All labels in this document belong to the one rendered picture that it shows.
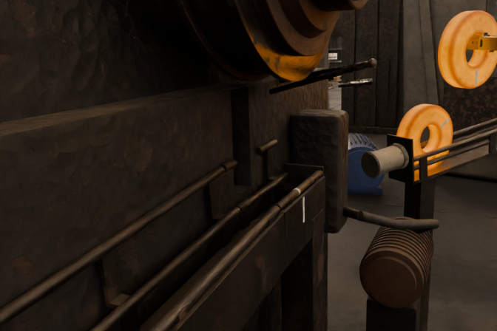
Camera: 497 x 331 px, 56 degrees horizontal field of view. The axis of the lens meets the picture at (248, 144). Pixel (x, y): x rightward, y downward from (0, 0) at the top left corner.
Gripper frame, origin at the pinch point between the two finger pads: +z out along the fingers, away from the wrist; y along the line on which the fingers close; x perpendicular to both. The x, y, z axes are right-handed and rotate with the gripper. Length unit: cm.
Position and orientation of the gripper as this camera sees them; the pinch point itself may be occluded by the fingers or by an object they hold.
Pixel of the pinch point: (471, 41)
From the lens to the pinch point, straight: 108.1
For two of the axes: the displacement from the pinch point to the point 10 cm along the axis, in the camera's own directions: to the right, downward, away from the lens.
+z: -4.9, -2.2, 8.5
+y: 8.7, -1.3, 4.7
